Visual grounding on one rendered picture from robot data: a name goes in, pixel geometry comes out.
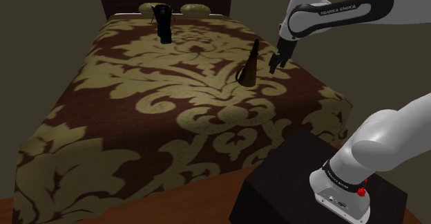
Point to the olive green pillow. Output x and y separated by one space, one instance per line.
195 10
148 8

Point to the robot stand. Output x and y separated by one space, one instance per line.
286 186

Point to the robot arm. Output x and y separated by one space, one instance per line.
340 14

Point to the brown cone-shaped jug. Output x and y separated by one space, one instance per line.
250 68

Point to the black boot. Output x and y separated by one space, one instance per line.
164 22

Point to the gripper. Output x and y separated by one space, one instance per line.
285 49

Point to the bed with patterned brown cover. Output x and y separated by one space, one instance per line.
141 115

